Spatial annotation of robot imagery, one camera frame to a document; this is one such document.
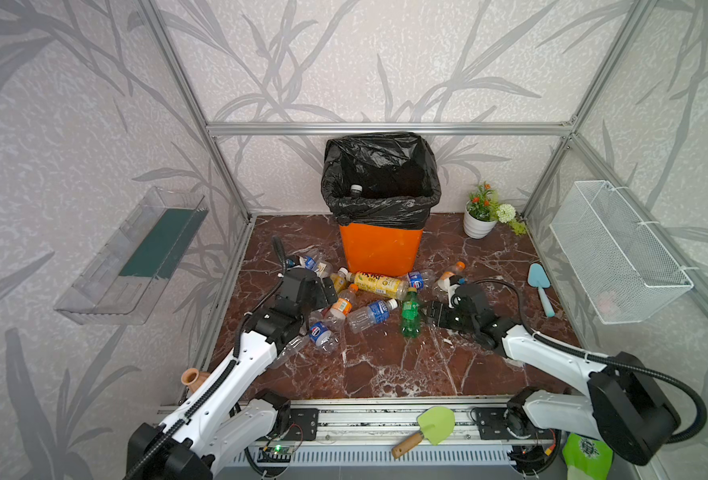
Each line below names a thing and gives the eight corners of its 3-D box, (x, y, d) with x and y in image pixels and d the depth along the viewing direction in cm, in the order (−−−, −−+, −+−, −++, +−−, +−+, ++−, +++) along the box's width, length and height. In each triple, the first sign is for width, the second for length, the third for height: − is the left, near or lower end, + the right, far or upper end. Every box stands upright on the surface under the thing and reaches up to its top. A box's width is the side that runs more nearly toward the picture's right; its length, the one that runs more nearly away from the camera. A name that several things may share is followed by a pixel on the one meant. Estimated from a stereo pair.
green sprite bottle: (401, 339, 90) (402, 331, 85) (398, 294, 100) (399, 284, 95) (419, 339, 90) (422, 331, 85) (415, 294, 100) (417, 284, 95)
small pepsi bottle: (409, 289, 100) (410, 284, 97) (408, 273, 104) (408, 268, 101) (434, 289, 100) (436, 284, 97) (432, 273, 104) (434, 268, 101)
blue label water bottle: (353, 336, 90) (352, 329, 86) (346, 322, 93) (345, 314, 89) (399, 315, 94) (400, 307, 90) (392, 302, 97) (392, 294, 93)
